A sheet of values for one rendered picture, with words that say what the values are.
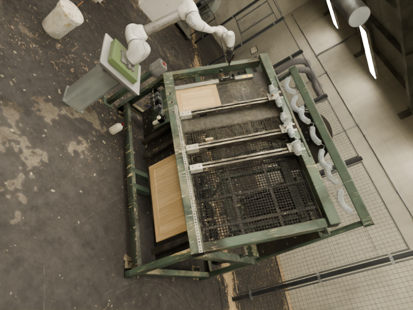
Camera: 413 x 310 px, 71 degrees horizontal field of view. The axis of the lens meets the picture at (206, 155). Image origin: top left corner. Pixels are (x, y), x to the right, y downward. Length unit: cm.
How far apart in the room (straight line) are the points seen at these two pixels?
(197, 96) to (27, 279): 236
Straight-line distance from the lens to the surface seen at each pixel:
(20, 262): 256
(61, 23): 390
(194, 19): 298
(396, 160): 771
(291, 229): 271
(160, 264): 283
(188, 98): 346
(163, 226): 315
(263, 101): 337
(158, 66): 352
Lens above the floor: 219
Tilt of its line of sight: 22 degrees down
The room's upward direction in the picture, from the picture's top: 64 degrees clockwise
